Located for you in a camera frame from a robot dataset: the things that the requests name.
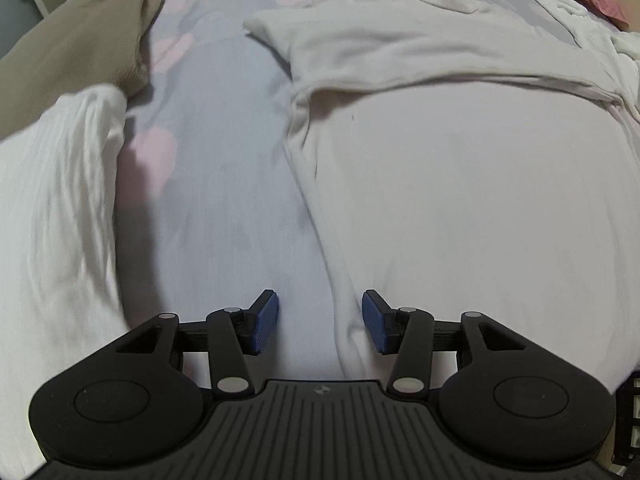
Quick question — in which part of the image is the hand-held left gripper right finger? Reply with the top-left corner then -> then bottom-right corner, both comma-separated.
362,289 -> 526,401

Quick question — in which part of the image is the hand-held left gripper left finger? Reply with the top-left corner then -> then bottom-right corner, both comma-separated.
117,289 -> 280,401

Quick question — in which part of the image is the cream shirt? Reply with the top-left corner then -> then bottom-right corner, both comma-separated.
242,0 -> 640,391

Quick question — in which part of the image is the bed with pink dotted sheet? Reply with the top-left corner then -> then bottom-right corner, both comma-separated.
80,0 -> 581,386

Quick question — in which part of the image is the dark slatted furniture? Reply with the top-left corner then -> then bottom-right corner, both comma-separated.
612,370 -> 640,466

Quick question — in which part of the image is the beige folded garment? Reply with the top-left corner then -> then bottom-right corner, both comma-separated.
0,0 -> 165,138

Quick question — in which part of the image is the white crumpled garment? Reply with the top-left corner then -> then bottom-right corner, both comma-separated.
527,0 -> 640,126

